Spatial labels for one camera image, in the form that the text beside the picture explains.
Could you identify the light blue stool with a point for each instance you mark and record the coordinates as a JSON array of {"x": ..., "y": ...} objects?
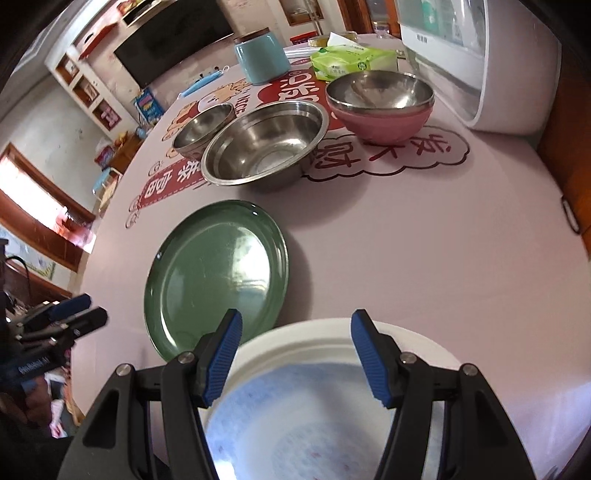
[{"x": 107, "y": 177}]

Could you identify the pink packet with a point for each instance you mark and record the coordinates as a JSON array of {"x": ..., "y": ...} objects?
[{"x": 104, "y": 153}]

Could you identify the plain white plate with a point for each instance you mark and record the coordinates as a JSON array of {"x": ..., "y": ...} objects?
[{"x": 300, "y": 332}]

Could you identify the pink steel-lined bowl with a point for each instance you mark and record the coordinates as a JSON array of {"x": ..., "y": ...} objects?
[{"x": 378, "y": 124}]

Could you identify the wooden side cabinet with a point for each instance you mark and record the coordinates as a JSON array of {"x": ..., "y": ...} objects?
[{"x": 131, "y": 147}]

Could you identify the wooden sliding door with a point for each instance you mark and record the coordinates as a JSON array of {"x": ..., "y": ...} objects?
[{"x": 568, "y": 152}]

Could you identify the blue face mask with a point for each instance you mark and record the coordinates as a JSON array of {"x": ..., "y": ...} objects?
[{"x": 201, "y": 83}]

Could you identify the plastic wrap roll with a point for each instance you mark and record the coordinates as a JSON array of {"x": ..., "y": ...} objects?
[{"x": 300, "y": 53}]

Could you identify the white countertop sterilizer cabinet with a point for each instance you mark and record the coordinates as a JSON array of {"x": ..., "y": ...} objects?
[{"x": 508, "y": 69}]

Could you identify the large steel bowl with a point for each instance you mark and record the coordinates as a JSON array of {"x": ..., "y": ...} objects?
[{"x": 263, "y": 138}]

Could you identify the small drinking glass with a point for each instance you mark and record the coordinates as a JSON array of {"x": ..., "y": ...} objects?
[{"x": 381, "y": 30}]

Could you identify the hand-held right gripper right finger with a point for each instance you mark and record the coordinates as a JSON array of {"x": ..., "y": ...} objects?
[{"x": 369, "y": 360}]

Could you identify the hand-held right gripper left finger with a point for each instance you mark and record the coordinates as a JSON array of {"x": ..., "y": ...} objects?
[{"x": 221, "y": 360}]

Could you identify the wooden door frame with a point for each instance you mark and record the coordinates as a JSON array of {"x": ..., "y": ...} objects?
[{"x": 41, "y": 217}]

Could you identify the teal jar with wooden lid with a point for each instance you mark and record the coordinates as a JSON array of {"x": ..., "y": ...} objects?
[{"x": 261, "y": 60}]

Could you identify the green plate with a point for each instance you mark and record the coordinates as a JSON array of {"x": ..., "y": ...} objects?
[{"x": 207, "y": 277}]

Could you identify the green tissue pack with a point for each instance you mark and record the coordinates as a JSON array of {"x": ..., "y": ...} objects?
[{"x": 351, "y": 62}]

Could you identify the black wall television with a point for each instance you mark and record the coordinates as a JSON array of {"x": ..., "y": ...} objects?
[{"x": 175, "y": 46}]

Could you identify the small steel bowl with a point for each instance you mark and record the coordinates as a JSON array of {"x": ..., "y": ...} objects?
[{"x": 198, "y": 127}]

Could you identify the red wall shelf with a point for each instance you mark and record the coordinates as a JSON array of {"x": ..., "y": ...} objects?
[{"x": 97, "y": 40}]

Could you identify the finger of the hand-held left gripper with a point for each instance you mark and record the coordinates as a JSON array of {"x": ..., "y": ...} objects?
[
  {"x": 69, "y": 304},
  {"x": 87, "y": 321}
]

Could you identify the white wall niche shelving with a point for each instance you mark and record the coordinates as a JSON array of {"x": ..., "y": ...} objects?
[{"x": 85, "y": 92}]

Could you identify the colourful blue carton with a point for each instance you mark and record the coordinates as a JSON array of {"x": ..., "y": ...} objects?
[{"x": 148, "y": 105}]

